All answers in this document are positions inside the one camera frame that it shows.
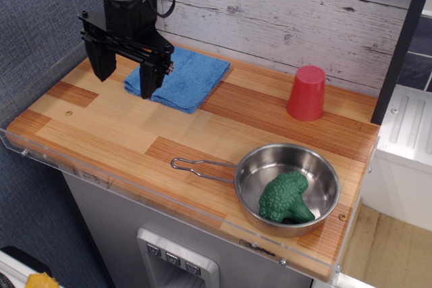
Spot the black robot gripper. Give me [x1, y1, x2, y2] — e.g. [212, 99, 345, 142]
[79, 0, 173, 99]

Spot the green toy broccoli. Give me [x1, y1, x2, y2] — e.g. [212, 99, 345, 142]
[259, 171, 315, 223]

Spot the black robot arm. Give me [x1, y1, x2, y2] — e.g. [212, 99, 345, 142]
[79, 0, 174, 98]

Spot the stainless steel pot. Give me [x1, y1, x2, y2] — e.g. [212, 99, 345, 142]
[170, 142, 342, 239]

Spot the blue folded cloth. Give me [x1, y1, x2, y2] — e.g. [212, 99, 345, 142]
[123, 45, 232, 115]

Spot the grey toy fridge cabinet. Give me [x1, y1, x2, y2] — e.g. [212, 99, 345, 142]
[64, 173, 313, 287]

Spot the red plastic cup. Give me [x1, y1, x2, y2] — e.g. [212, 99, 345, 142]
[286, 65, 326, 121]

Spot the silver dispenser button panel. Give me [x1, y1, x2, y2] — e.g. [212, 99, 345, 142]
[136, 228, 221, 287]

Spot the yellow and black object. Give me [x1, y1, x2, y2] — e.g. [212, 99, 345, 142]
[1, 272, 61, 288]

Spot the white toy sink unit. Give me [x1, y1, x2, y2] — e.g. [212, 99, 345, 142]
[360, 86, 431, 230]

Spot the black right frame post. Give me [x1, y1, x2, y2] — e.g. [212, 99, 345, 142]
[371, 0, 426, 125]

